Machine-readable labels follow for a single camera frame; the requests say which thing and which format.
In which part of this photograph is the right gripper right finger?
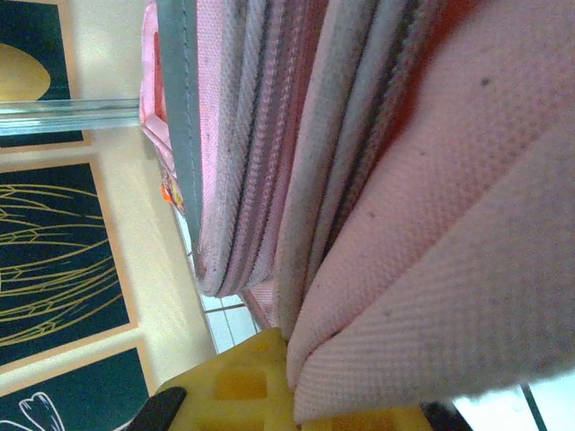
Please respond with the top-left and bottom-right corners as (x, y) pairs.
(294, 401), (480, 431)

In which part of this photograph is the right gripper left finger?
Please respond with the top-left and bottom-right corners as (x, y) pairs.
(120, 327), (296, 431)

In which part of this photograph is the pink student backpack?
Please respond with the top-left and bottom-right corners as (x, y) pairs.
(138, 0), (575, 423)

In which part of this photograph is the orange snack packet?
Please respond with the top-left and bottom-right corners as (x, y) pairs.
(159, 165), (188, 215)

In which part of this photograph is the aluminium corner post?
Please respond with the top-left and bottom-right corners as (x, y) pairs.
(0, 98), (143, 136)

